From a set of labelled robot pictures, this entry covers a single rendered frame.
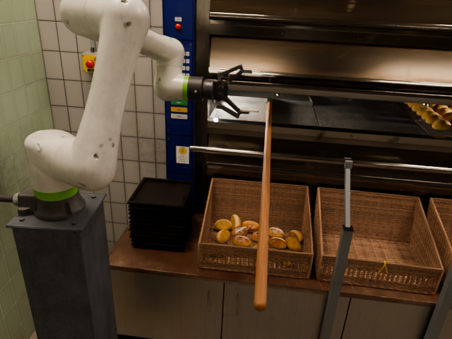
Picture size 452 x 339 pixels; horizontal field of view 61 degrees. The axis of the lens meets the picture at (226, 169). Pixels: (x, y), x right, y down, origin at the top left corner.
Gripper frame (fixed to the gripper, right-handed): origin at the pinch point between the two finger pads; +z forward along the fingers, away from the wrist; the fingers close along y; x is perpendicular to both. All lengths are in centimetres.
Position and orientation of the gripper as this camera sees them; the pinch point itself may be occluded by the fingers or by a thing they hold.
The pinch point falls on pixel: (257, 93)
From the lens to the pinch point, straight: 148.6
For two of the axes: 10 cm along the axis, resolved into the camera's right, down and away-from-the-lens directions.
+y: -0.4, 9.0, 4.3
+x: -1.2, 4.2, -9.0
